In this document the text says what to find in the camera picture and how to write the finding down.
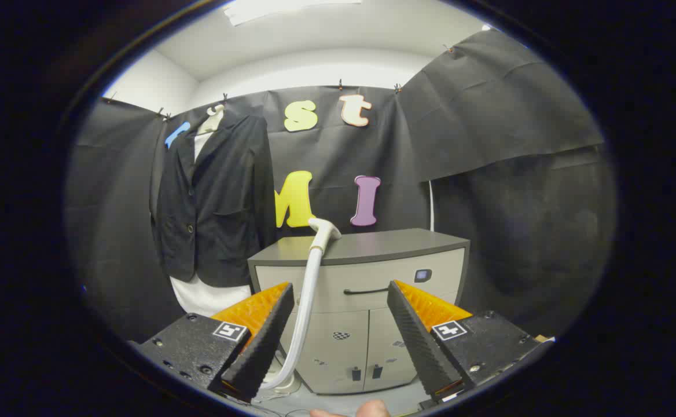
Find grey cabinet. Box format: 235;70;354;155
248;228;471;396

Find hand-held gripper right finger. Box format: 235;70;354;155
387;280;556;406

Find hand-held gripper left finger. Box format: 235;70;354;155
135;282;295;403

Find garment steamer base stand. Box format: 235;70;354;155
254;356;304;401

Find black suit jacket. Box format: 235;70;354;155
152;110;278;288

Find black backdrop cloth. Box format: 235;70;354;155
65;28;616;348

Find white garment steamer nozzle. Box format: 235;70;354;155
260;218;342;390

